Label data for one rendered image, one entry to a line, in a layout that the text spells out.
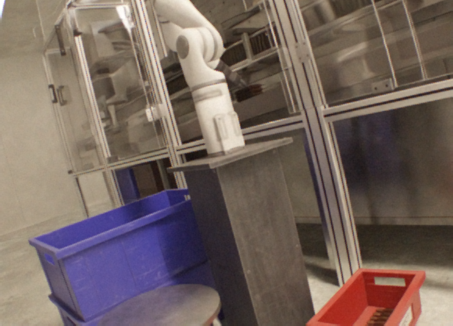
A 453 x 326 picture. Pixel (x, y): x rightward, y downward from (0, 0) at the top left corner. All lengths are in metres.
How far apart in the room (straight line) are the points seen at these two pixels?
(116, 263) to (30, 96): 5.38
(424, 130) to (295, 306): 0.73
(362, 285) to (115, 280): 0.70
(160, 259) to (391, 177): 0.87
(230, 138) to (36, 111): 5.48
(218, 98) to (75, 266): 0.56
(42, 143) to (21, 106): 0.67
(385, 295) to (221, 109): 0.69
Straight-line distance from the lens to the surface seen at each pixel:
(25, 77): 6.35
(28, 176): 6.06
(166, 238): 1.11
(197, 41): 0.90
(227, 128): 0.89
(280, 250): 0.93
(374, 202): 1.49
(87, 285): 1.02
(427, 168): 1.36
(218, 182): 0.82
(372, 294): 1.14
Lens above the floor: 0.61
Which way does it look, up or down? 5 degrees down
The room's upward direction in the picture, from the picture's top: 15 degrees counter-clockwise
